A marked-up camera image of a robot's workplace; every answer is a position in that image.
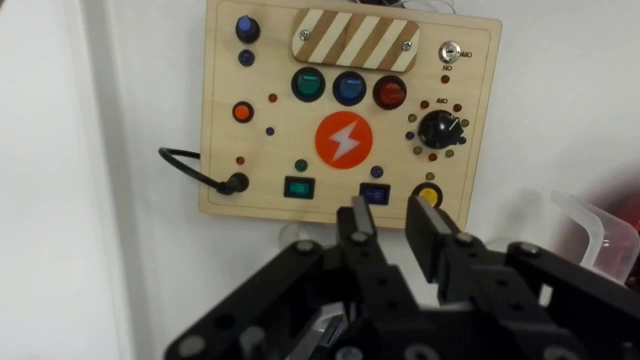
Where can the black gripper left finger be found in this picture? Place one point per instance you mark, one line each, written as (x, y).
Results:
(360, 236)

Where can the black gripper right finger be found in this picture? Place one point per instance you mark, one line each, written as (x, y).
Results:
(432, 241)

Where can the wooden button board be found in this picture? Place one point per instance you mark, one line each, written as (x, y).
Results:
(346, 112)

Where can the clear plastic measuring cup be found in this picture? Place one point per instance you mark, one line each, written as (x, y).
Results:
(593, 232)

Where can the white plastic tray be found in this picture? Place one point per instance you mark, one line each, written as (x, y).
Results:
(567, 120)

